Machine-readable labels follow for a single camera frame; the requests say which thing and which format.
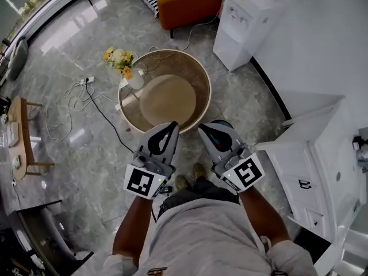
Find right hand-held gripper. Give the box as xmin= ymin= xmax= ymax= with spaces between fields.
xmin=197 ymin=122 xmax=266 ymax=194

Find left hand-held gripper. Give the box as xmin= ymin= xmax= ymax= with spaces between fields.
xmin=123 ymin=121 xmax=181 ymax=201

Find person's left forearm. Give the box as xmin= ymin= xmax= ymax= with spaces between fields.
xmin=112 ymin=195 xmax=154 ymax=259

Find person's right forearm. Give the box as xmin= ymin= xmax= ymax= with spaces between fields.
xmin=237 ymin=187 xmax=292 ymax=246

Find round glass table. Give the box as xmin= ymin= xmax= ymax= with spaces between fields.
xmin=117 ymin=49 xmax=213 ymax=135

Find person's olive right shoe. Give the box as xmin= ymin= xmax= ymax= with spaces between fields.
xmin=192 ymin=163 xmax=206 ymax=181

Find person's olive shoe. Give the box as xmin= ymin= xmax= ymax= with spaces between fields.
xmin=174 ymin=174 xmax=189 ymax=191
xmin=192 ymin=163 xmax=206 ymax=181

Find person's olive left shoe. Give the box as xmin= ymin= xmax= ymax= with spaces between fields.
xmin=174 ymin=174 xmax=189 ymax=191

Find person's dark trousers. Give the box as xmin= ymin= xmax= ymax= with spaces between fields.
xmin=159 ymin=177 xmax=241 ymax=213

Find white vase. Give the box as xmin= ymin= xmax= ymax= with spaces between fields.
xmin=122 ymin=67 xmax=145 ymax=90

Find white cabinet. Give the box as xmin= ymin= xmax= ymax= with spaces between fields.
xmin=255 ymin=95 xmax=368 ymax=270

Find yellow flower bouquet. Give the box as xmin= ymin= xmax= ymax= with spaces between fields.
xmin=97 ymin=46 xmax=136 ymax=81

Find white water dispenser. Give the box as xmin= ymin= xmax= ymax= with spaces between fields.
xmin=212 ymin=0 xmax=286 ymax=72

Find person's white t-shirt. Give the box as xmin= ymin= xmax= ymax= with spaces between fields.
xmin=102 ymin=197 xmax=317 ymax=276

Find orange sofa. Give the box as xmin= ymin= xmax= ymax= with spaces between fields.
xmin=156 ymin=0 xmax=225 ymax=39

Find wooden side table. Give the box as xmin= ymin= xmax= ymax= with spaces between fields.
xmin=7 ymin=95 xmax=56 ymax=183

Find grey beanbag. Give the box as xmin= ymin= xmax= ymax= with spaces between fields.
xmin=5 ymin=36 xmax=30 ymax=82

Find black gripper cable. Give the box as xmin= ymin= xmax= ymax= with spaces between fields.
xmin=150 ymin=184 xmax=174 ymax=224

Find white floor cable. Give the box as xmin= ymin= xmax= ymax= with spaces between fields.
xmin=43 ymin=80 xmax=116 ymax=142

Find black frame glass desk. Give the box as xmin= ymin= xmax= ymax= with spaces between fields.
xmin=0 ymin=199 xmax=95 ymax=276

